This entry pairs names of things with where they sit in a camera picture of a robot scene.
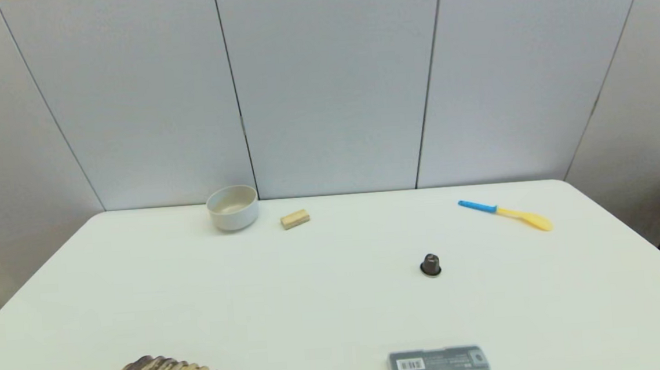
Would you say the small tan wafer block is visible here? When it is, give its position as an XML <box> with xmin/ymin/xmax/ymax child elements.
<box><xmin>279</xmin><ymin>208</ymin><xmax>312</xmax><ymax>231</ymax></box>

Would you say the white ceramic bowl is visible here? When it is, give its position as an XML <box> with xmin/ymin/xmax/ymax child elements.
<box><xmin>205</xmin><ymin>183</ymin><xmax>261</xmax><ymax>233</ymax></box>

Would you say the dark brown coffee capsule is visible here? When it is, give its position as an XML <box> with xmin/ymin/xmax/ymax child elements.
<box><xmin>419</xmin><ymin>253</ymin><xmax>443</xmax><ymax>278</ymax></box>

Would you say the grey plastic case with barcode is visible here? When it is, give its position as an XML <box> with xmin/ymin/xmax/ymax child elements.
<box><xmin>387</xmin><ymin>344</ymin><xmax>491</xmax><ymax>370</ymax></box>

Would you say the blue-handled yellow spatula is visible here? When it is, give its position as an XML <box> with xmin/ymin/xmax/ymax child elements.
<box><xmin>458</xmin><ymin>193</ymin><xmax>554</xmax><ymax>238</ymax></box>

